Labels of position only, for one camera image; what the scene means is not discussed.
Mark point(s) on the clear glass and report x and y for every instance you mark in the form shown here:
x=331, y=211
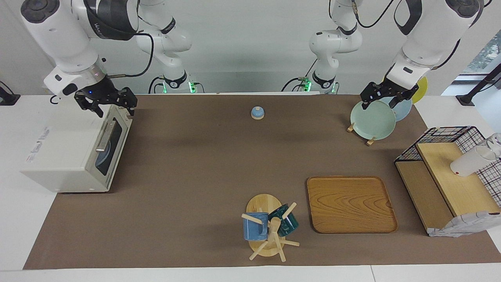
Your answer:
x=496, y=139

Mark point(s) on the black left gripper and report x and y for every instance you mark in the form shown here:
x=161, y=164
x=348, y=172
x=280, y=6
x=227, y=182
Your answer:
x=385, y=89

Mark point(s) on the black stand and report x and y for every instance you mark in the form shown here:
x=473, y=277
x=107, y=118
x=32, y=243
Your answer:
x=465, y=100

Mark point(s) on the small blue bell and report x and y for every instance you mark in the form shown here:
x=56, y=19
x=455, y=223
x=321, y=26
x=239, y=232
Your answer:
x=257, y=112

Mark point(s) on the blue plate in rack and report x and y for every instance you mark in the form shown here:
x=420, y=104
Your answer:
x=403, y=111

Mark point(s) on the white cup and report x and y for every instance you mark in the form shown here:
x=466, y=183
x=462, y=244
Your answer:
x=467, y=163

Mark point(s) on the brown table mat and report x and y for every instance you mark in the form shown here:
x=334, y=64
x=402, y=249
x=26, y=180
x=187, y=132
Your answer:
x=195, y=176

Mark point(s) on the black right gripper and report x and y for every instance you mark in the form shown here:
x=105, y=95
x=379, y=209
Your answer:
x=100, y=92

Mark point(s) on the wooden tray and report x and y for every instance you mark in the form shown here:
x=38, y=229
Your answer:
x=352, y=203

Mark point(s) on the grey white cloth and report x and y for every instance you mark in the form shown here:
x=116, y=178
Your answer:
x=465, y=224

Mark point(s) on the yellow plate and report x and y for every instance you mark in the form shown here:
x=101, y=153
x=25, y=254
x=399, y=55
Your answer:
x=422, y=88

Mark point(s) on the wooden mug tree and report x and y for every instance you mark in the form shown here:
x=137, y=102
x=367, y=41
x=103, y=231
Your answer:
x=262, y=203

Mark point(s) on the blue mug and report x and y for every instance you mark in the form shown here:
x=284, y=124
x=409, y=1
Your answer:
x=254, y=229

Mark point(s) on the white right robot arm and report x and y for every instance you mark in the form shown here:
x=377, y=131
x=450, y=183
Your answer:
x=58, y=31

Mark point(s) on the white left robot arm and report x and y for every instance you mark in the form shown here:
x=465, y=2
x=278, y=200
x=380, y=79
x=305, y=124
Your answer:
x=430, y=35

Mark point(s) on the black clamp base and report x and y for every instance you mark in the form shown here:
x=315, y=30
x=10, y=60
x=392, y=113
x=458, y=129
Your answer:
x=8, y=100

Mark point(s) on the dark green mug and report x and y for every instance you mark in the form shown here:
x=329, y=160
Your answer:
x=290, y=225

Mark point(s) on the white toaster oven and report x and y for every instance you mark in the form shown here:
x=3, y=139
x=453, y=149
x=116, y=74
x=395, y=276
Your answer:
x=58, y=149

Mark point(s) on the wooden stepped shelf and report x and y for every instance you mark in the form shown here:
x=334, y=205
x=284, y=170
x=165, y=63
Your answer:
x=462, y=188

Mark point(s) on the glass oven door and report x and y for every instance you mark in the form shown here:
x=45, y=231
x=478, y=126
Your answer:
x=117, y=152

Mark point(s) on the wooden plate rack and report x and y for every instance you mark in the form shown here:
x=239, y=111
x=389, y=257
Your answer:
x=350, y=127

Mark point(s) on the green plate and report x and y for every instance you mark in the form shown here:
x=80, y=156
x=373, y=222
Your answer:
x=372, y=121

